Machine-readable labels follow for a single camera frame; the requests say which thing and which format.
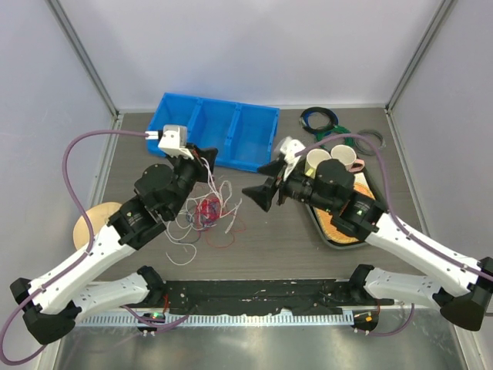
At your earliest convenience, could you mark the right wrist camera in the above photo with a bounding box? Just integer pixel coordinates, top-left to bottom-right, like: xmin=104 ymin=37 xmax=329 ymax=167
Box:
xmin=273 ymin=136 xmax=306 ymax=166

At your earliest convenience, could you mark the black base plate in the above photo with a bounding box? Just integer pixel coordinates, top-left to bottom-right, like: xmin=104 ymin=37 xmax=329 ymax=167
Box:
xmin=166 ymin=279 xmax=377 ymax=316

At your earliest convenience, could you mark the blue three-compartment bin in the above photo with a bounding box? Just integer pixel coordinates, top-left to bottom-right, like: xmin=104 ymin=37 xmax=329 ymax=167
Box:
xmin=147 ymin=92 xmax=280 ymax=173

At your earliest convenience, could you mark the red thin wire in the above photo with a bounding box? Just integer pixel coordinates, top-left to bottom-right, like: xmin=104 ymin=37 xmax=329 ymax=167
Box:
xmin=195 ymin=180 xmax=245 ymax=250

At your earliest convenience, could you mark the orange woven basket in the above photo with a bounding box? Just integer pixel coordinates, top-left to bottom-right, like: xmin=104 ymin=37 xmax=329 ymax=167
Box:
xmin=314 ymin=174 xmax=375 ymax=247

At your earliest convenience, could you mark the grey cable coil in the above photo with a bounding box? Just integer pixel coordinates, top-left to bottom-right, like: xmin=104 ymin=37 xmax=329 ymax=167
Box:
xmin=354 ymin=129 xmax=387 ymax=156

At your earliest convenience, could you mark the pink mug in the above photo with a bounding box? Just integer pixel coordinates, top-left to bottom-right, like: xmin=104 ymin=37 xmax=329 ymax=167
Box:
xmin=330 ymin=144 xmax=365 ymax=173

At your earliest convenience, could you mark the black cable coil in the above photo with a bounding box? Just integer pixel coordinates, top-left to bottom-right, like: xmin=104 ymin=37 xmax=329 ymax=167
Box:
xmin=299 ymin=106 xmax=339 ymax=134

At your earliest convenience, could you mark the white thin wire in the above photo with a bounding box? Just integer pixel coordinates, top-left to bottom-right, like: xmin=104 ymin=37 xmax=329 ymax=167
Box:
xmin=164 ymin=158 xmax=243 ymax=266

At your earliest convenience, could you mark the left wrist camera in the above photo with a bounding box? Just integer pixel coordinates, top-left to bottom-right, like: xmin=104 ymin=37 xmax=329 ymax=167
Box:
xmin=145 ymin=125 xmax=193 ymax=159

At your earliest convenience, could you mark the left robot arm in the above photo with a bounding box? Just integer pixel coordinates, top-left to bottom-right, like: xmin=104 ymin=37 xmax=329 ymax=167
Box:
xmin=10 ymin=143 xmax=218 ymax=345

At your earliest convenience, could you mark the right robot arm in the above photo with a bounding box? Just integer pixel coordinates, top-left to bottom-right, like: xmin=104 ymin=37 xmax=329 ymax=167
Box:
xmin=242 ymin=159 xmax=492 ymax=331

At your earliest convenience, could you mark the green cable coil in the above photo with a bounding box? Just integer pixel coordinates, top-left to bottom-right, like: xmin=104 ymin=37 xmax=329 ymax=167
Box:
xmin=314 ymin=126 xmax=354 ymax=150

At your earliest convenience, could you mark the slotted cable duct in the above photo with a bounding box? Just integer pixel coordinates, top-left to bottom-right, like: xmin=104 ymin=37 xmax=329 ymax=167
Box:
xmin=77 ymin=309 xmax=354 ymax=328

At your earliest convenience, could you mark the beige painted plate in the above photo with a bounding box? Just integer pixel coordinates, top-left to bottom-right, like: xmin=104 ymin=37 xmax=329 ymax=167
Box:
xmin=72 ymin=201 xmax=123 ymax=252

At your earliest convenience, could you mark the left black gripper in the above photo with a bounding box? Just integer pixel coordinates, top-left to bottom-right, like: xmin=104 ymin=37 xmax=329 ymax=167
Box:
xmin=166 ymin=143 xmax=218 ymax=219

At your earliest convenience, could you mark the black tray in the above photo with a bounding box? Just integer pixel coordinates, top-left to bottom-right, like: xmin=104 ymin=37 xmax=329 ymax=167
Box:
xmin=307 ymin=170 xmax=386 ymax=251

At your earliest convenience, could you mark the yellow mug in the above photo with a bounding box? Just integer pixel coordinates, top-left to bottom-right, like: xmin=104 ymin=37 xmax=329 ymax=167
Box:
xmin=304 ymin=148 xmax=331 ymax=179

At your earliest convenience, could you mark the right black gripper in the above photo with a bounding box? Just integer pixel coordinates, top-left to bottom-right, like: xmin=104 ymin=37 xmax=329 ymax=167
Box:
xmin=243 ymin=158 xmax=336 ymax=213

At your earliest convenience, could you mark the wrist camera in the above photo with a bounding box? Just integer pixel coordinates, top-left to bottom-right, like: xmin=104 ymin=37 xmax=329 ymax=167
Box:
xmin=145 ymin=125 xmax=193 ymax=159
xmin=273 ymin=136 xmax=306 ymax=166

